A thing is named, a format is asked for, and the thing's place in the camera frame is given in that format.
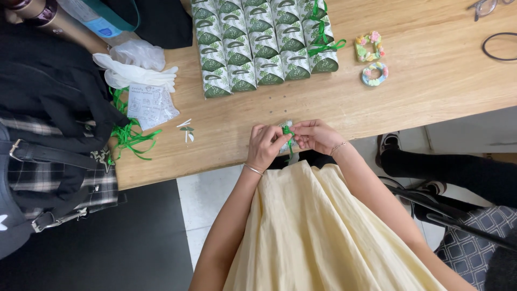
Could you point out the person's right hand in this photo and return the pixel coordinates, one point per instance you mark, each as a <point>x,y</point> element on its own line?
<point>321,138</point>

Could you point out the person's left hand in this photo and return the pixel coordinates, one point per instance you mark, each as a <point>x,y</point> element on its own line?
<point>261,150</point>

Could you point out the person's right fingers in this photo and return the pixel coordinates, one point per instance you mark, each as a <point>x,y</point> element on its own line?
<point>303,131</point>

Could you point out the green ribbon bow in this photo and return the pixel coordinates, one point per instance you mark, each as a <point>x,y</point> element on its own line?
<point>288,131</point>

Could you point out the small white green gift box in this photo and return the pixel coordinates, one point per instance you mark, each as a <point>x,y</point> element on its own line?
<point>287,123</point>

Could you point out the black top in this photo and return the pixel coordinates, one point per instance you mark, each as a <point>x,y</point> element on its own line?
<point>319,158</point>

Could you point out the silver bangle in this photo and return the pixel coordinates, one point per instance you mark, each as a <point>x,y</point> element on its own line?
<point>253,169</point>

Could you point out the round flower hair clip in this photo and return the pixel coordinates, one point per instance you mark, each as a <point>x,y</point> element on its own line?
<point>365,76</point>

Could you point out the green ribbon strands on boxes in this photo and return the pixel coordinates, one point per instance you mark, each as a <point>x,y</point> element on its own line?
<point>322,38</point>

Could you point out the rows of green leaf boxes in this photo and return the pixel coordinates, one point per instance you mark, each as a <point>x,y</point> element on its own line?
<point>258,44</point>

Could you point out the square flower hair clip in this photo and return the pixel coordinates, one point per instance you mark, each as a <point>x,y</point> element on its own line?
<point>359,50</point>

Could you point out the pale yellow skirt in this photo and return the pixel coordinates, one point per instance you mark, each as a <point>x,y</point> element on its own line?
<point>323,234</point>

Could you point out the white green paper scraps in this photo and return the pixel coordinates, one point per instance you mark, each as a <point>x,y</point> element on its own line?
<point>188,129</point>

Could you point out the printed clear plastic packet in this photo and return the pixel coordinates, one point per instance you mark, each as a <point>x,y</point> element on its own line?
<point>147,105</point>

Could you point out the pile of loose green ribbons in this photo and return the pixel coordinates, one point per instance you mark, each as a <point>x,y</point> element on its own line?
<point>129,137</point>

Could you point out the white disposable gloves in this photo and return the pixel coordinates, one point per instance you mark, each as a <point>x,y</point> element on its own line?
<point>133,74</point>

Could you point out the crumpled clear plastic bag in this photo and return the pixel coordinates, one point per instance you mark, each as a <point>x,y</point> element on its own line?
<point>139,54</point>

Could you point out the chair with patterned cushion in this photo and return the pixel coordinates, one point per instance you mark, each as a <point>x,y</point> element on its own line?
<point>472,246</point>

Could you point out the black jacket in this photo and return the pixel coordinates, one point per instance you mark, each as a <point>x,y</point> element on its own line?
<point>48,89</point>

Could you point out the clear frame eyeglasses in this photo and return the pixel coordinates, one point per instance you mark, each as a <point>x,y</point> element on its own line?
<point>482,7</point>

